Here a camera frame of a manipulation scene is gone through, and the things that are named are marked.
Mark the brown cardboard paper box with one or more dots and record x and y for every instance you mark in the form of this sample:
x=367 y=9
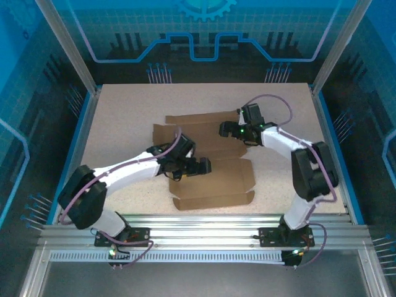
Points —
x=216 y=185

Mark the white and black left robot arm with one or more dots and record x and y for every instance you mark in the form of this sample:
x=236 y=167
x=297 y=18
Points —
x=123 y=176

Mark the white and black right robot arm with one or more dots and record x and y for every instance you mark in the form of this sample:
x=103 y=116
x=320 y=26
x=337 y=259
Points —
x=312 y=173

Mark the grey metal panel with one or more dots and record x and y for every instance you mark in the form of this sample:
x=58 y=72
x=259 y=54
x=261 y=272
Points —
x=201 y=280

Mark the small board green LED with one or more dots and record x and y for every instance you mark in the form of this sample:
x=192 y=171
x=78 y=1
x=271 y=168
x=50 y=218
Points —
x=113 y=252
x=297 y=252

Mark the aluminium side rail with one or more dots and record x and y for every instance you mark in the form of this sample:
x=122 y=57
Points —
x=82 y=136
x=318 y=100

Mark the aluminium mounting rail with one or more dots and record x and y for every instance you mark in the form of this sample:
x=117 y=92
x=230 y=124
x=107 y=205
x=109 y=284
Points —
x=185 y=242

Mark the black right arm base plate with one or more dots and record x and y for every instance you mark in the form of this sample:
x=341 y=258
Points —
x=269 y=236

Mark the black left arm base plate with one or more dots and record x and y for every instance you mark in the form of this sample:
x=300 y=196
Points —
x=142 y=236

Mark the aluminium frame post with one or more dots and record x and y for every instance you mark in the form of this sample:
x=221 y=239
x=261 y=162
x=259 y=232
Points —
x=72 y=52
x=338 y=46

